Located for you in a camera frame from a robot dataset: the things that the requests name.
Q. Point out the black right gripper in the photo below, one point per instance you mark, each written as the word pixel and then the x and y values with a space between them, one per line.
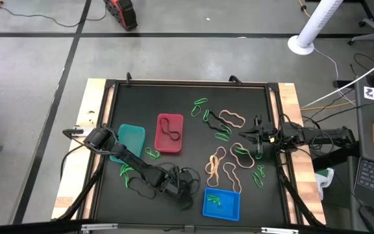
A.
pixel 266 135

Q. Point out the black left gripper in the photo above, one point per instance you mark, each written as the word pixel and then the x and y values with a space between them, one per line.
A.
pixel 174 183

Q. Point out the beige wooden pieces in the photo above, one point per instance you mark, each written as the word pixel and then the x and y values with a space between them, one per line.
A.
pixel 213 180
pixel 225 152

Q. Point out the black rubber band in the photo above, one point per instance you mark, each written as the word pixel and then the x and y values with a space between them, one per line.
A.
pixel 174 139
pixel 213 121
pixel 141 197

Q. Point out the long thin green rubber band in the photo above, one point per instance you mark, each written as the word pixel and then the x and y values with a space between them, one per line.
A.
pixel 127 186

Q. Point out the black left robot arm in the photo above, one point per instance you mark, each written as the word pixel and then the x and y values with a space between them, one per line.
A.
pixel 132 161

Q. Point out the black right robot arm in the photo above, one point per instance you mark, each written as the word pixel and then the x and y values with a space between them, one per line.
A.
pixel 320 135

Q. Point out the small green rubber band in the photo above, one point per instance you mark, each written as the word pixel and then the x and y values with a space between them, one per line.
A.
pixel 261 166

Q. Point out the blue plastic basket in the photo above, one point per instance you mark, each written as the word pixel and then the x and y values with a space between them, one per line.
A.
pixel 229 208

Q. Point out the red plastic basket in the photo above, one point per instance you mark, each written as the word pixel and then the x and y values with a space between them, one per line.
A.
pixel 177 145

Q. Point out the black clamp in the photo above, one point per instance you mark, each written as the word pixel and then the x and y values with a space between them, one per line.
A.
pixel 128 77
pixel 235 79

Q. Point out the white green bag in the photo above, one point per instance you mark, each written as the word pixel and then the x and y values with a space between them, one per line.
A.
pixel 325 178

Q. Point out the teal plastic basket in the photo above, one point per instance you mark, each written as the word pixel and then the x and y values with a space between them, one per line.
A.
pixel 132 136

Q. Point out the dark grey side desk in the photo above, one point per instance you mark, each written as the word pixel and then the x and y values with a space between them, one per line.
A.
pixel 367 130

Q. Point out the black keyboard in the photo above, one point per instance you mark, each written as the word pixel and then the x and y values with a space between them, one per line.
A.
pixel 373 177

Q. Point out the black computer mouse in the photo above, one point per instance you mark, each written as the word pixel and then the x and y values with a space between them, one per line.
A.
pixel 372 219

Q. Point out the red black floor machine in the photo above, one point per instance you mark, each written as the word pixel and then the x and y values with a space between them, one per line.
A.
pixel 122 13

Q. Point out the silver metal bracket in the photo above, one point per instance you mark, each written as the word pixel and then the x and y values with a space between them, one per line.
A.
pixel 279 230
pixel 99 226

